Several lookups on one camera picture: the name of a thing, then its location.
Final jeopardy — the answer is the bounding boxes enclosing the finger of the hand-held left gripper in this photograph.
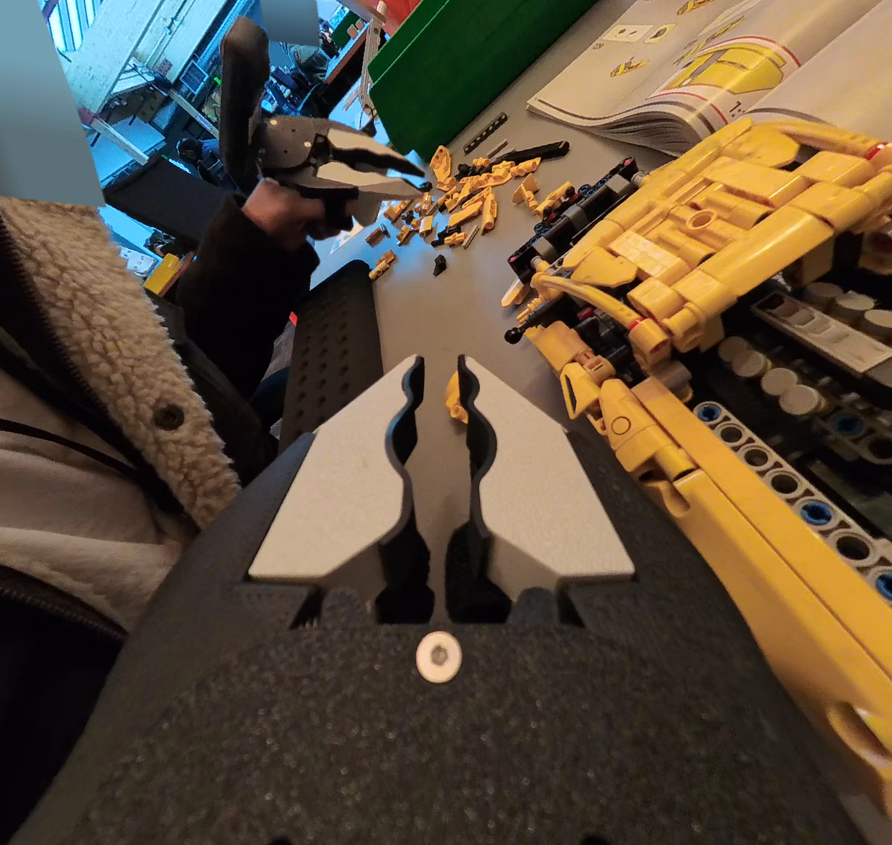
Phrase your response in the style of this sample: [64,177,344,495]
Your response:
[298,162,425,227]
[326,127,426,179]

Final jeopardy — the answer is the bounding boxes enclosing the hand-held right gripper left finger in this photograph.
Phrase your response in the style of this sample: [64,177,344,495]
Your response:
[249,355,436,624]

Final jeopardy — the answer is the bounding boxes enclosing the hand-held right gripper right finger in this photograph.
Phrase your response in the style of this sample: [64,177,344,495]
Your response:
[446,355,636,623]

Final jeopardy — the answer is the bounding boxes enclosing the grey desk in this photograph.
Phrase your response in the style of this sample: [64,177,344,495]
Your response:
[307,0,892,845]

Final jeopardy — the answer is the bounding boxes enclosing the person's left hand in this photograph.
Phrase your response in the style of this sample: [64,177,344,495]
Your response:
[243,180,337,240]

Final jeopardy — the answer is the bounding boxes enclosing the white board stand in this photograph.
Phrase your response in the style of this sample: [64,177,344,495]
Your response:
[343,0,389,123]

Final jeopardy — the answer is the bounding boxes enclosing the short black brick beam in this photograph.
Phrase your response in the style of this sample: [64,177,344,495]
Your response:
[461,111,510,157]

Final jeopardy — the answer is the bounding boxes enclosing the black office chair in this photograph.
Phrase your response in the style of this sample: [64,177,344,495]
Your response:
[103,154,246,248]

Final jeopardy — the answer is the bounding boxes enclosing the green plastic bin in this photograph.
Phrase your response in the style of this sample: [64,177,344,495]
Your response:
[367,0,617,163]

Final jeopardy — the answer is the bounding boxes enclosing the dark perforated panel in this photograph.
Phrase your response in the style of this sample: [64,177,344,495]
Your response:
[277,260,386,453]

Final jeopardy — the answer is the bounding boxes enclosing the black long brick beam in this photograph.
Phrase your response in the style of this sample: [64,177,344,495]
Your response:
[488,139,571,168]

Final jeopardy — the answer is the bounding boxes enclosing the yellow storage bin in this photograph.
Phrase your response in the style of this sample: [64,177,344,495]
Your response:
[141,251,197,298]

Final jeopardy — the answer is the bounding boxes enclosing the person's white shirt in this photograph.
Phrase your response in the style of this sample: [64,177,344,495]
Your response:
[0,371,199,633]

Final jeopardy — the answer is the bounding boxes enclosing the yellow brick car model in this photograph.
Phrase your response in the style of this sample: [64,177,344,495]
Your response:
[500,117,892,819]

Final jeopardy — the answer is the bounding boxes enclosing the instruction booklet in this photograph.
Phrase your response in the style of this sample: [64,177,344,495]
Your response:
[526,0,892,161]

